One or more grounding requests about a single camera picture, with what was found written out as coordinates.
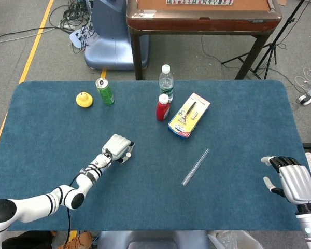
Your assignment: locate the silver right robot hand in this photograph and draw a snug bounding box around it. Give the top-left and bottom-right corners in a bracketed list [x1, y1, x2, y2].
[261, 156, 311, 215]

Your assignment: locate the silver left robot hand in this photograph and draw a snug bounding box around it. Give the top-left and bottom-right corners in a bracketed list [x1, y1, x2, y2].
[101, 133, 135, 164]

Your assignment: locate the clear plastic tube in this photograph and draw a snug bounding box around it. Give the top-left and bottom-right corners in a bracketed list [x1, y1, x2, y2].
[181, 148, 210, 187]

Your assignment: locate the green soda can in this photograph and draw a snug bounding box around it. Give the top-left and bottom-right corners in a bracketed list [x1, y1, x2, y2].
[95, 78, 115, 106]

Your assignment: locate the yellow toy pear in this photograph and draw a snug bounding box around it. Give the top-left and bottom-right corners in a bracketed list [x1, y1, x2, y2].
[76, 91, 94, 108]

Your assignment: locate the red ketchup bottle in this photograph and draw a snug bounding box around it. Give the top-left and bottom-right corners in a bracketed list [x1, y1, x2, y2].
[155, 93, 171, 122]

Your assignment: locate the blue table mat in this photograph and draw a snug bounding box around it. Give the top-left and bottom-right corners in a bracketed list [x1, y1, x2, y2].
[0, 80, 311, 231]

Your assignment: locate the yellow razor package box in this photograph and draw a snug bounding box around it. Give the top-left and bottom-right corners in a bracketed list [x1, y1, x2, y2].
[167, 92, 211, 141]

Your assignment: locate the clear plastic water bottle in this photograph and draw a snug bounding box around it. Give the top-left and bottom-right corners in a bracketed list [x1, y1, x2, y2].
[159, 64, 175, 103]

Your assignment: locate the clear plastic bag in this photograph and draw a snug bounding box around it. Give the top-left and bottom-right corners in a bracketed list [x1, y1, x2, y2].
[207, 230, 265, 249]

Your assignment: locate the white power strip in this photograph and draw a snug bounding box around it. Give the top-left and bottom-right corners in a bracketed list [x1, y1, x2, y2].
[296, 87, 311, 106]

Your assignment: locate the blue-grey robot torso base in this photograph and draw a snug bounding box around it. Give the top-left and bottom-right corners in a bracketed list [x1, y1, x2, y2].
[97, 230, 210, 249]

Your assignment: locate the brown leather shoe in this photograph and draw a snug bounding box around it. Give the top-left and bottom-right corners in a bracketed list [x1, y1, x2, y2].
[57, 231, 94, 249]

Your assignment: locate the white multi-socket adapter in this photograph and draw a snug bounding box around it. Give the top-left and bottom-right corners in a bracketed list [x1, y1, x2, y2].
[68, 27, 90, 50]

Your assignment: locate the black tripod stand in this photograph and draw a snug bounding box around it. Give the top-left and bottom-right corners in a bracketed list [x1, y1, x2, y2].
[221, 0, 311, 80]

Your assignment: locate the brown mahjong table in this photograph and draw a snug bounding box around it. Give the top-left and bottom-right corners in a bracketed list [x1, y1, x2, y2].
[126, 0, 282, 80]

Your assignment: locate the face-up mahjong tile row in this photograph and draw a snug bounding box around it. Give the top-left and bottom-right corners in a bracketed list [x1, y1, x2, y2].
[166, 0, 234, 6]

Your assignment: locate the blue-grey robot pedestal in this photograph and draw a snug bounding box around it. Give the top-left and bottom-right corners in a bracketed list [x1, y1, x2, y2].
[84, 0, 150, 70]

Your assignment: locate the white coiled cable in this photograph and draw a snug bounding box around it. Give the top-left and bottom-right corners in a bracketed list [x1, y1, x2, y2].
[294, 67, 311, 90]

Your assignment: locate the black cable bundle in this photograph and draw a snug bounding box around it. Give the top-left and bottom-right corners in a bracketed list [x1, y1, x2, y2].
[49, 0, 94, 54]

